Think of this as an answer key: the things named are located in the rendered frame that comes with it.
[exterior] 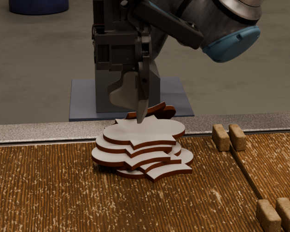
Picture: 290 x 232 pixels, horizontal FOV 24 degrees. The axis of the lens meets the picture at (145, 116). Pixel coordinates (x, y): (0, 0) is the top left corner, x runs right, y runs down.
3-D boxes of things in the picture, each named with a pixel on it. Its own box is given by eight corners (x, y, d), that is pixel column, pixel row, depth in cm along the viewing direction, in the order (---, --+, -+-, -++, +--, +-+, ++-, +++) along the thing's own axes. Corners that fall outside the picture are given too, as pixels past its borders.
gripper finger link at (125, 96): (108, 124, 104) (107, 66, 100) (147, 122, 104) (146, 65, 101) (109, 131, 101) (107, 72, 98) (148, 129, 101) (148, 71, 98)
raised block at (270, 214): (254, 215, 91) (255, 197, 90) (267, 215, 91) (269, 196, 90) (267, 239, 85) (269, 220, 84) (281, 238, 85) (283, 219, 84)
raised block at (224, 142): (211, 138, 115) (211, 123, 114) (221, 137, 116) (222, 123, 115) (219, 152, 110) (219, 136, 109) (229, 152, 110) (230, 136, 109)
